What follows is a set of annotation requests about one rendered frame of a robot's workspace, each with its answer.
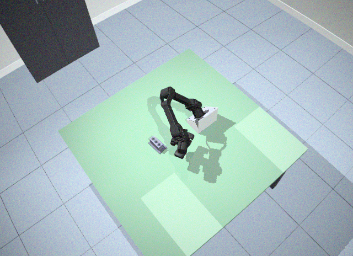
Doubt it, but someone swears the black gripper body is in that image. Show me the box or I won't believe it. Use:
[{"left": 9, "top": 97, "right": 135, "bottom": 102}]
[{"left": 174, "top": 132, "right": 194, "bottom": 159}]

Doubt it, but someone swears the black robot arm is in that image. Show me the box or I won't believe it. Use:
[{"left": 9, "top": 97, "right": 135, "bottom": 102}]
[{"left": 159, "top": 86, "right": 206, "bottom": 154}]

